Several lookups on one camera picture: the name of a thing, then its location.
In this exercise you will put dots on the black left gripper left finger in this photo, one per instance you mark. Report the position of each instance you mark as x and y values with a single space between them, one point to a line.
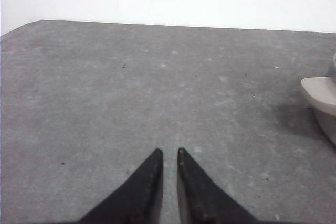
137 200

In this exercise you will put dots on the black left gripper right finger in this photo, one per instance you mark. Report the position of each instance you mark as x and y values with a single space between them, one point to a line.
200 199

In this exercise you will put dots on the stainless steel steamer pot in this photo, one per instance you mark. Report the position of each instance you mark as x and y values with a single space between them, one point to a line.
319 92

